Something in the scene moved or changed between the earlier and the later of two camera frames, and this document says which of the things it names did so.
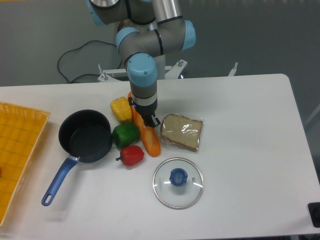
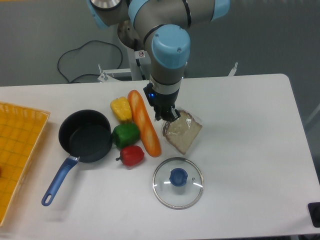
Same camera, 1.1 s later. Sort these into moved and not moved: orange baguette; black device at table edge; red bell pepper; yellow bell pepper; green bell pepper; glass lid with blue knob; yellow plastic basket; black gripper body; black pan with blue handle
Moved: black gripper body
Not moved: glass lid with blue knob; black pan with blue handle; red bell pepper; yellow plastic basket; green bell pepper; yellow bell pepper; black device at table edge; orange baguette
